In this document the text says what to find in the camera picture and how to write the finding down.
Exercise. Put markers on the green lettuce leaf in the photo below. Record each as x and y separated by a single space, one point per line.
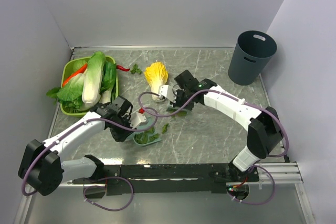
70 95

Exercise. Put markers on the green scrap table centre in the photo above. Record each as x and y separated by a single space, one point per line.
165 128

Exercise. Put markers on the yellow napa cabbage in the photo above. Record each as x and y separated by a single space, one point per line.
156 75

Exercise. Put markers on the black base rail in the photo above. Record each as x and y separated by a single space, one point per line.
169 178

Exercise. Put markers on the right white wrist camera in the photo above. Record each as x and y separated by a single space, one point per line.
166 92

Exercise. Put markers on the bok choy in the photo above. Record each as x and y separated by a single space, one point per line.
108 82

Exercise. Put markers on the orange carrot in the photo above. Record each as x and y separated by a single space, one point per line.
82 69

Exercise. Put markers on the green scrap right of cabbage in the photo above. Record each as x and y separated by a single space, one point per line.
180 114

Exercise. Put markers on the green scrap near cabbage top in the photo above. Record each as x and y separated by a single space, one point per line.
136 69

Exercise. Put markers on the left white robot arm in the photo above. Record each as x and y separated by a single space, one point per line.
43 165

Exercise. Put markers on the dark grey waste bin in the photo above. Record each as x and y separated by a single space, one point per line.
252 52

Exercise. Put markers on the aluminium frame rail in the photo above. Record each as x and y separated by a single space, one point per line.
203 138

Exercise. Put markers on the teal dustpan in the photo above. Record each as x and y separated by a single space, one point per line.
150 122

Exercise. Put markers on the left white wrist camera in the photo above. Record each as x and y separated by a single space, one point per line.
137 119

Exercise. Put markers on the green scrap front centre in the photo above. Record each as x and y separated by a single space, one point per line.
146 137

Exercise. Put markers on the teal hand brush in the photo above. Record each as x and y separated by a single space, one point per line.
171 109

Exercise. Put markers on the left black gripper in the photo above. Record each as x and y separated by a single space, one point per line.
121 137

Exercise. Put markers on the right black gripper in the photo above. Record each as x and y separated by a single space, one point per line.
177 104

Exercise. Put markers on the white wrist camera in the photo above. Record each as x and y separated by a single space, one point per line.
166 92
137 119

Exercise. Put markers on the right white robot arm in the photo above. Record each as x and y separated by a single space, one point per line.
262 125

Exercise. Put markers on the red chili pepper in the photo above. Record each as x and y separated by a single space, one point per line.
119 67

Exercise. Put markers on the white green napa cabbage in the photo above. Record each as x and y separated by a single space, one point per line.
93 77

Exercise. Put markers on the green plastic basket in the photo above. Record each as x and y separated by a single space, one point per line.
74 65

